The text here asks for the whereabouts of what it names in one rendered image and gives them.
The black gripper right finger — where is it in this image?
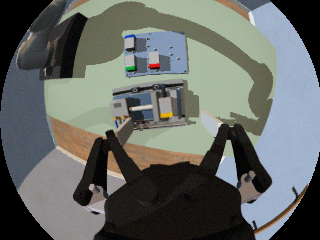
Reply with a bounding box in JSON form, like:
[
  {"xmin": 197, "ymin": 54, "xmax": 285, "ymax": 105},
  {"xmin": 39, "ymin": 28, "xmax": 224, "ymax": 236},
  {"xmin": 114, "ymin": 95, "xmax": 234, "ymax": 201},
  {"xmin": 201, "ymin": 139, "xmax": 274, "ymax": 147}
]
[{"xmin": 184, "ymin": 110, "xmax": 272, "ymax": 204}]

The grey blank with green end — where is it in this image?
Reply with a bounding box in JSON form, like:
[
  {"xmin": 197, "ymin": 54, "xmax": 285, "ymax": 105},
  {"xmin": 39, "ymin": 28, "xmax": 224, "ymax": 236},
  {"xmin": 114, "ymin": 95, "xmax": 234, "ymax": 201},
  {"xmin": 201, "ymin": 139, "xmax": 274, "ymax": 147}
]
[{"xmin": 125, "ymin": 54, "xmax": 137, "ymax": 72}]

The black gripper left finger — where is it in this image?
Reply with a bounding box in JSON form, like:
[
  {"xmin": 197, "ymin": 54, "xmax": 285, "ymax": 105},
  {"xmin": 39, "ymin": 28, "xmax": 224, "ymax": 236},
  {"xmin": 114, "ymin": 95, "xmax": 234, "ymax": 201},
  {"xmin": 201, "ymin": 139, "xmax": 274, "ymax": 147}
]
[{"xmin": 73, "ymin": 118, "xmax": 159, "ymax": 215}]

